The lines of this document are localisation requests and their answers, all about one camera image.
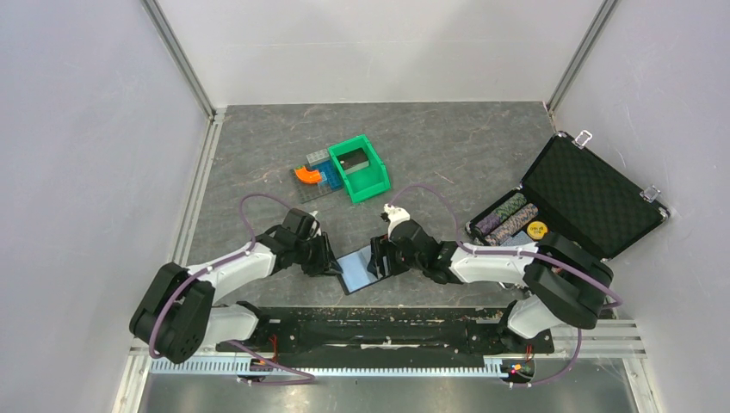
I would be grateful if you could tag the black box in bin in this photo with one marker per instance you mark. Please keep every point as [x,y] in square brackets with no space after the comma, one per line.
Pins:
[353,161]

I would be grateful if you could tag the blue grid tray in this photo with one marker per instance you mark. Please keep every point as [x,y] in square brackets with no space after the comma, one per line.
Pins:
[332,182]

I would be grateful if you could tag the blue playing card deck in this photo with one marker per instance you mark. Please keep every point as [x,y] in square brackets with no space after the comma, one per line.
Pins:
[521,238]

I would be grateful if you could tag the poker chip row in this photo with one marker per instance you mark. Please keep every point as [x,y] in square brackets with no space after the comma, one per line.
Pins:
[500,214]
[512,225]

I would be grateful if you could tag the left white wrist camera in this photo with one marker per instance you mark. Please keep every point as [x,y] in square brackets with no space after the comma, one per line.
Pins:
[315,225]

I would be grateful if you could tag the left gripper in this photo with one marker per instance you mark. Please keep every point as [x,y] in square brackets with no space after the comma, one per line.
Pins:
[326,261]

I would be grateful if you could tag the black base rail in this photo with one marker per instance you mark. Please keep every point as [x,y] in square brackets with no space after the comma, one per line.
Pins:
[388,337]

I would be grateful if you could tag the grey brick block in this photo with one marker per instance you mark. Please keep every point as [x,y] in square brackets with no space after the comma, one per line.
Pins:
[318,157]

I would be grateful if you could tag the black leather card holder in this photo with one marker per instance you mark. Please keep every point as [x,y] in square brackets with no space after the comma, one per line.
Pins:
[354,276]

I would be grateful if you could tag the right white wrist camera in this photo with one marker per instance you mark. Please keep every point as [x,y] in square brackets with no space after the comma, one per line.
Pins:
[394,216]

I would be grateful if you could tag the upper poker chip row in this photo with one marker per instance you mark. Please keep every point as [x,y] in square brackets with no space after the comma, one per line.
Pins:
[500,214]

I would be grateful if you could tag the green plastic bin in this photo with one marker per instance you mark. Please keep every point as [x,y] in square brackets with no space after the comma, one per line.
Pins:
[363,173]

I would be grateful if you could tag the yellow dealer button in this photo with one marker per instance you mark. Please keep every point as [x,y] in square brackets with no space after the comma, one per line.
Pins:
[537,230]

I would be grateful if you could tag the white comb cable strip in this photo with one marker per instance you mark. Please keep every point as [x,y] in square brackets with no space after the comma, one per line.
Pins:
[242,366]

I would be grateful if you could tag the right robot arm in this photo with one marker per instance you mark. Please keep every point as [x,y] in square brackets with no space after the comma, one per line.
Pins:
[567,284]

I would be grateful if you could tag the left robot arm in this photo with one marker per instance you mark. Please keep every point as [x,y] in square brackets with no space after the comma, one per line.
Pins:
[181,311]

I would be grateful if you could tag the orange curved piece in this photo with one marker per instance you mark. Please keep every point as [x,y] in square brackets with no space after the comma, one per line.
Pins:
[307,176]

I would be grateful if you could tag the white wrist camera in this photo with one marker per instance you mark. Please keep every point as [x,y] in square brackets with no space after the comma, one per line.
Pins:
[315,225]
[394,216]

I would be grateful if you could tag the black poker chip case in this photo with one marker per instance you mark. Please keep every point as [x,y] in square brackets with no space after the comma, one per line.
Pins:
[581,197]

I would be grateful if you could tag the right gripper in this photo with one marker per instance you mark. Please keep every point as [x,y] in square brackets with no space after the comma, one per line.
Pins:
[380,247]

